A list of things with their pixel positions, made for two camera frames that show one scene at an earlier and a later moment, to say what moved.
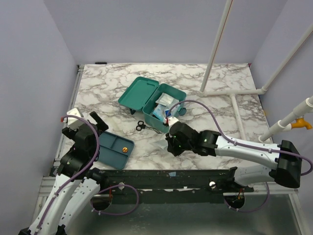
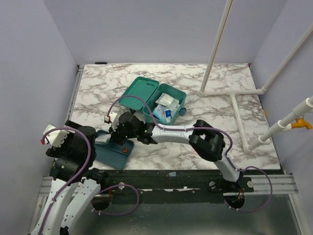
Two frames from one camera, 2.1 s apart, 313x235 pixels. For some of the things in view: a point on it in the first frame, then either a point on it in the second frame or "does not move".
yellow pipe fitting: x=300 y=123 does not move
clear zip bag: x=162 y=143 -> x=102 y=139
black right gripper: x=172 y=138 -> x=117 y=136
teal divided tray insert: x=115 y=151 does not move
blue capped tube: x=167 y=113 does not move
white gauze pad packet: x=166 y=100 does not move
